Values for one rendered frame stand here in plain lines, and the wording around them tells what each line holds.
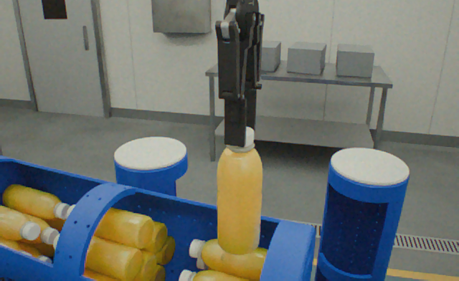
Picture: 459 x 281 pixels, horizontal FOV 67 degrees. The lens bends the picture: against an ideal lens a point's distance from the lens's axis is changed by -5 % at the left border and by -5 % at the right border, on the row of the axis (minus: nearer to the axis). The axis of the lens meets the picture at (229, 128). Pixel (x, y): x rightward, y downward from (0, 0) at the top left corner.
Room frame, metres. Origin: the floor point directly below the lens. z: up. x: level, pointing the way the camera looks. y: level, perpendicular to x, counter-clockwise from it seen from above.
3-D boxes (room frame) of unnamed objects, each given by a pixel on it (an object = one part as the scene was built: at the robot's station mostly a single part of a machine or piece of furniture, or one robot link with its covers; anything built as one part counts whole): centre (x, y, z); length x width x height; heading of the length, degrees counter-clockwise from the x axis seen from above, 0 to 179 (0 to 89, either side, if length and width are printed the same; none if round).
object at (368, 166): (1.16, -0.51, 1.03); 0.28 x 0.28 x 0.01
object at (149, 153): (1.27, 0.31, 1.03); 0.28 x 0.28 x 0.01
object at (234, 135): (0.46, -0.01, 1.47); 0.03 x 0.01 x 0.07; 70
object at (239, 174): (0.49, -0.02, 1.34); 0.07 x 0.07 x 0.19
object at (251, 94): (0.51, -0.02, 1.47); 0.03 x 0.01 x 0.07; 70
